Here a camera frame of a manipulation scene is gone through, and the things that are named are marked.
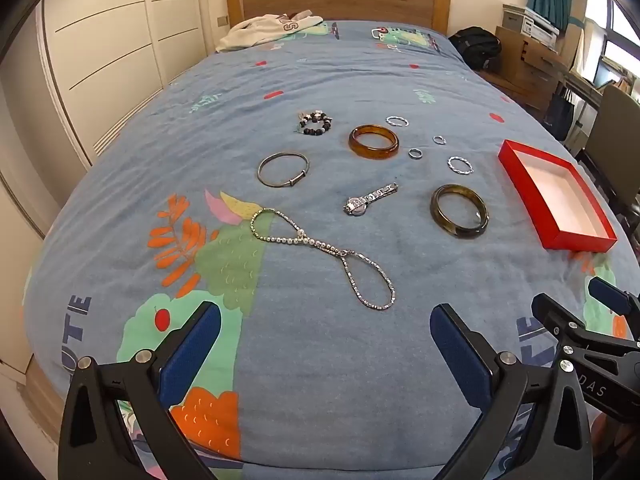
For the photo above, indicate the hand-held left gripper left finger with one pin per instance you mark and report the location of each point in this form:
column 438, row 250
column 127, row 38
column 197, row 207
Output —
column 192, row 350

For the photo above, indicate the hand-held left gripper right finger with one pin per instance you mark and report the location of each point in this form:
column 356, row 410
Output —
column 460, row 355

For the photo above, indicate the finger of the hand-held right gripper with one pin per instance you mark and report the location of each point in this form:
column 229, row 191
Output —
column 607, row 294
column 550, row 310

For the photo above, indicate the red shallow box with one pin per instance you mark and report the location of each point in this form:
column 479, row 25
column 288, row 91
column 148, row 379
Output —
column 555, row 190

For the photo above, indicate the dark olive bangle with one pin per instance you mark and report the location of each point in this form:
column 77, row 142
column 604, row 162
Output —
column 457, row 230

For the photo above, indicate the twisted silver hoop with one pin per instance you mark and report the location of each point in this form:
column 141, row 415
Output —
column 450, row 166
column 387, row 120

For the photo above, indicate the silver wristwatch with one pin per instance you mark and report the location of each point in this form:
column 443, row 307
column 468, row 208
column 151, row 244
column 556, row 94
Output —
column 355, row 206

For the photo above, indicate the thin silver bangle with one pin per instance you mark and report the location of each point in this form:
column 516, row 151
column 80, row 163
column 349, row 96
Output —
column 286, row 184

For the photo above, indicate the amber bangle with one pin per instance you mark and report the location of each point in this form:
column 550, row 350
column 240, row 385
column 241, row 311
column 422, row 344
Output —
column 372, row 154

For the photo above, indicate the blue printed bedsheet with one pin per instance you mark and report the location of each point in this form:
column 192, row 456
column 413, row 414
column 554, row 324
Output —
column 320, row 360

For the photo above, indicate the grey backed chair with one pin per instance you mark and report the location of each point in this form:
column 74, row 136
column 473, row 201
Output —
column 617, row 125

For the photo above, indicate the dark blue hanging bag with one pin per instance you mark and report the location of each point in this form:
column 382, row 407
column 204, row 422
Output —
column 557, row 115

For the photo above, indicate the grey study desk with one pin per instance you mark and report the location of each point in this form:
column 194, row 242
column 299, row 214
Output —
column 580, row 85

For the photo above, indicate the wooden drawer cabinet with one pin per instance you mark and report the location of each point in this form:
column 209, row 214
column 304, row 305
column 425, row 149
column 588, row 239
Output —
column 525, row 65

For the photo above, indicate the dark framed window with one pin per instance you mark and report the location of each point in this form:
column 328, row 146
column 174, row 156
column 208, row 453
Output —
column 625, row 25

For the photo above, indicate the black backpack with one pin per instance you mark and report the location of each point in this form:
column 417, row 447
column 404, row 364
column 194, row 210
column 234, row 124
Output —
column 475, row 45

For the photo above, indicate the white printer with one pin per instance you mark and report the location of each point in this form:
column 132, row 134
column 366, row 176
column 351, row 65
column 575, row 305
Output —
column 537, row 27

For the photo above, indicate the grey storage box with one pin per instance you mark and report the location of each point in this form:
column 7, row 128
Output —
column 511, row 19

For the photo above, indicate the white wardrobe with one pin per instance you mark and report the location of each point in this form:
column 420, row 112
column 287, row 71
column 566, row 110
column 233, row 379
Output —
column 100, row 60

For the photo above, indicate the white hoodie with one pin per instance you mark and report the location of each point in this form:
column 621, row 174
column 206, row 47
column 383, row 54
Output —
column 260, row 30

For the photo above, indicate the wooden headboard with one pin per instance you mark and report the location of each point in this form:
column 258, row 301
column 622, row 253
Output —
column 340, row 0

